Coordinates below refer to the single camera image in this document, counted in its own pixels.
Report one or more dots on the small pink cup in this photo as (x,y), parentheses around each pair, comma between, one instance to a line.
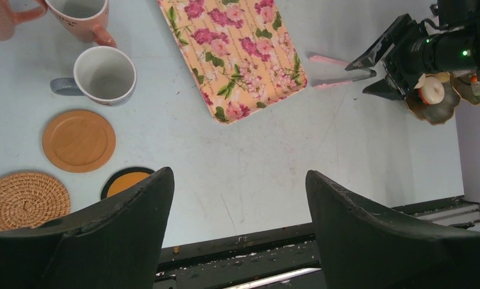
(87,20)

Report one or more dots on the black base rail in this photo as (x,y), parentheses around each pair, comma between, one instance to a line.
(289,257)

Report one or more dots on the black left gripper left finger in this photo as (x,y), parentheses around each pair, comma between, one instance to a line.
(114,243)

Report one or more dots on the pink handled metal tongs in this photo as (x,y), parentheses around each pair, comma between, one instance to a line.
(335,73)

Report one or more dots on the floral rectangular tray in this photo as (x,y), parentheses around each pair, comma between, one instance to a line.
(239,53)

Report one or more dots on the lower wooden round coaster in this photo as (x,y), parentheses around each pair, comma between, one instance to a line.
(30,199)

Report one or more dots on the three tier black cake stand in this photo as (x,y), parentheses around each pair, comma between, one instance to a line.
(459,86)

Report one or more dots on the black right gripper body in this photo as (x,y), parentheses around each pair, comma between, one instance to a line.
(420,53)

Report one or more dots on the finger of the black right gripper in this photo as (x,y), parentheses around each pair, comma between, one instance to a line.
(384,88)
(390,37)

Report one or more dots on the wooden round coaster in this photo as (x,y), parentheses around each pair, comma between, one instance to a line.
(78,141)
(30,199)

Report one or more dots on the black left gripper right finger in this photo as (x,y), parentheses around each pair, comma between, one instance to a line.
(363,244)

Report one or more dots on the orange question mark coaster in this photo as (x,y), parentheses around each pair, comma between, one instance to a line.
(124,179)

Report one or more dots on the blue grey mug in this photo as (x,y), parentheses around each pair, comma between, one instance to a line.
(103,74)

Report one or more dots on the white donut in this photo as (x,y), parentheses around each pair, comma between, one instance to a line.
(431,90)

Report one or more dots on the pink mug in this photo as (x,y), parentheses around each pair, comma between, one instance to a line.
(9,18)

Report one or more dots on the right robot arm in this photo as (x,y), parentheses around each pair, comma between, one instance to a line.
(450,14)

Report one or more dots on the upper wooden round coaster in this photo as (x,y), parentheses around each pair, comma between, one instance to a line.
(78,141)

